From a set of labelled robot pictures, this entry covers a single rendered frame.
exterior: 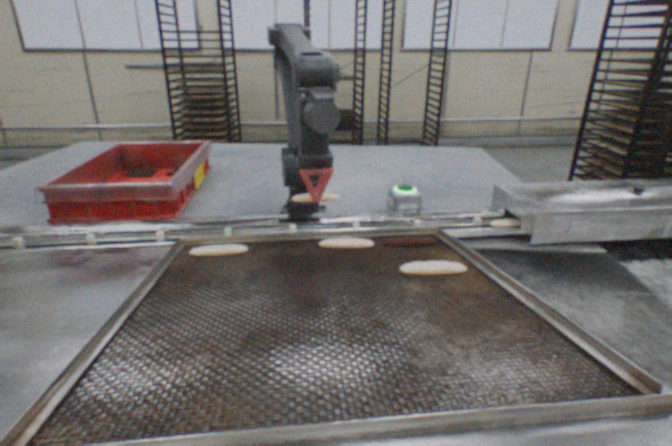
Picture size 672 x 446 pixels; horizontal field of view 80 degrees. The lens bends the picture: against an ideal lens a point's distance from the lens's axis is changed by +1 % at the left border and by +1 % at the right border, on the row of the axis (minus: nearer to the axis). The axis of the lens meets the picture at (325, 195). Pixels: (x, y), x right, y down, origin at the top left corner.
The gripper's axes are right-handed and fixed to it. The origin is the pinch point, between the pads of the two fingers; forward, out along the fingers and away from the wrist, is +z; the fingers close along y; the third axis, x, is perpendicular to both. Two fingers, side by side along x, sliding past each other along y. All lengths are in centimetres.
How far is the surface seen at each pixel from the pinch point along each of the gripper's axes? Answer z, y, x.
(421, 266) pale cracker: 2.6, 27.8, 13.6
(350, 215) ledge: 8.1, -8.2, 8.8
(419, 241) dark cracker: 4.5, 15.3, 17.5
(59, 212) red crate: 9, -20, -62
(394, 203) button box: 6.8, -11.7, 20.3
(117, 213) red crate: 9, -20, -48
